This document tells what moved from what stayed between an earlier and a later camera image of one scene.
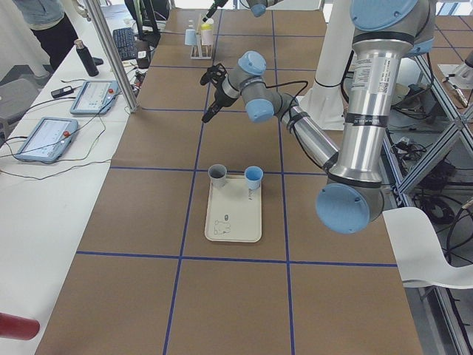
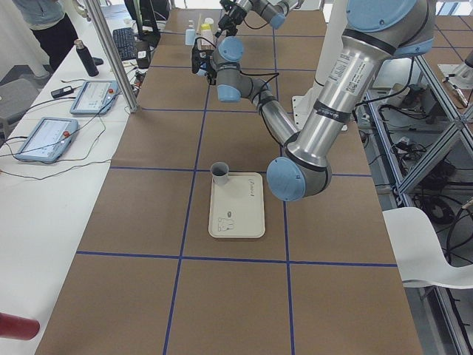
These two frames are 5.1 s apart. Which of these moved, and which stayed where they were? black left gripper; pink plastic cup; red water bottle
Moved: black left gripper
Stayed: red water bottle; pink plastic cup
